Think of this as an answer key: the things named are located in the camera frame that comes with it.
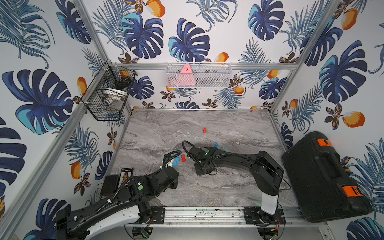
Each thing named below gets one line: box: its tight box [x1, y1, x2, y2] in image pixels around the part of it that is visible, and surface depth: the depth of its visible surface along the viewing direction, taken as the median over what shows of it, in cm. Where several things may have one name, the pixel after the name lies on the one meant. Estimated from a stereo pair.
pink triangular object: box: [175, 63, 196, 86], surface depth 92 cm
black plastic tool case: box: [282, 131, 373, 223], surface depth 67 cm
